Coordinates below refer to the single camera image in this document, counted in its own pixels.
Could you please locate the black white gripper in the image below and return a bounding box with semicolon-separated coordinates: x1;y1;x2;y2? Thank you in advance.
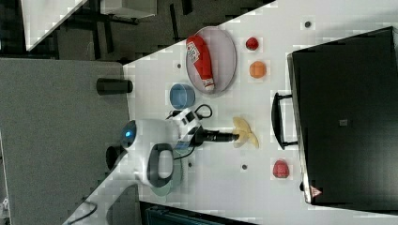
171;108;239;147

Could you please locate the yellow banana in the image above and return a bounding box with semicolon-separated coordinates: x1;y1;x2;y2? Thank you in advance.
233;116;259;148

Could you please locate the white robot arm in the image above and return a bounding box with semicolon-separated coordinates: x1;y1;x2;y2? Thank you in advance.
62;108;240;225

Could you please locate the green colander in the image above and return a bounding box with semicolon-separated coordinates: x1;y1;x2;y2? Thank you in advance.
151;159;184;197

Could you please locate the blue bowl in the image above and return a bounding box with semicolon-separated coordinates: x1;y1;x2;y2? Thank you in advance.
169;83;195;110

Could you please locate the red strawberry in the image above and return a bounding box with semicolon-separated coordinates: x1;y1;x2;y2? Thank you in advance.
272;160;290;178

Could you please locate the orange fruit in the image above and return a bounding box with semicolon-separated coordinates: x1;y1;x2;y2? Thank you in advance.
250;61;267;79

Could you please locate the grey round plate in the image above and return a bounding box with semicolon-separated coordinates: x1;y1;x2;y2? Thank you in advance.
186;26;237;96

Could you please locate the red ketchup bottle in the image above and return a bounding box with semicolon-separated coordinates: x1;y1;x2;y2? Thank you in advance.
186;35;215;91

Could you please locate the small red fruit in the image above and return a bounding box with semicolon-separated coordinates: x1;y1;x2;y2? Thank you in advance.
246;37;259;51

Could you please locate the dark bin under table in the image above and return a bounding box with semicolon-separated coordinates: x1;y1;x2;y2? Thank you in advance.
140;202;255;225

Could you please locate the black toaster oven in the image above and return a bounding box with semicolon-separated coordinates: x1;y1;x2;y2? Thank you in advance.
287;27;398;215

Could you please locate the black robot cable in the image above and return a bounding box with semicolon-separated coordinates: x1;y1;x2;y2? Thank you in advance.
165;103;214;161

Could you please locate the black cylinder post lower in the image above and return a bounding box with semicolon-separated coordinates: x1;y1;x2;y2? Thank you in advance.
106;146;127;171

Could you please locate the black cylinder post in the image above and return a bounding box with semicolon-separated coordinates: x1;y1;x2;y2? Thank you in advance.
96;78;133;96
106;146;127;171

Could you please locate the black cylinder post upper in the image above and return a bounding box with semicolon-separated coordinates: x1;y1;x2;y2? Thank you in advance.
96;78;133;96

